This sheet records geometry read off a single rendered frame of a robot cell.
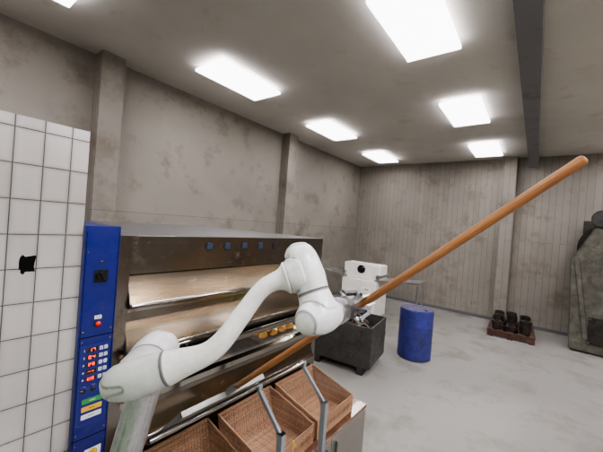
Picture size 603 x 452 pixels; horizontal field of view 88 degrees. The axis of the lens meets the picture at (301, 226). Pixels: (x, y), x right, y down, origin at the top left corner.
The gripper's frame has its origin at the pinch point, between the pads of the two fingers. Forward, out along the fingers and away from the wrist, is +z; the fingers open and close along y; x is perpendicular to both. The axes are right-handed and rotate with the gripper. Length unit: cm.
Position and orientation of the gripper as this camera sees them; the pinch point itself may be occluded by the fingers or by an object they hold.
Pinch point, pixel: (366, 301)
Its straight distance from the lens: 127.8
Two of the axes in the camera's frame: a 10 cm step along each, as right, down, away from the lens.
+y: 4.6, 8.0, -3.9
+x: 6.6, -6.0, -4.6
